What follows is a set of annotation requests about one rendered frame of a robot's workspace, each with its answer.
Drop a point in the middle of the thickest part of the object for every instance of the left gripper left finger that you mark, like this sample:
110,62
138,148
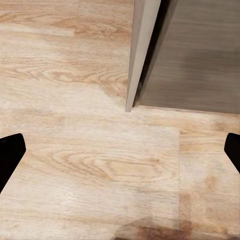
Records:
12,149

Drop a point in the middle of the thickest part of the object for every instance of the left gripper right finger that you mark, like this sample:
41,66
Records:
232,149

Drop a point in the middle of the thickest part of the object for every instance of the dishwasher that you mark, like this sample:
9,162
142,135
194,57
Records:
193,58

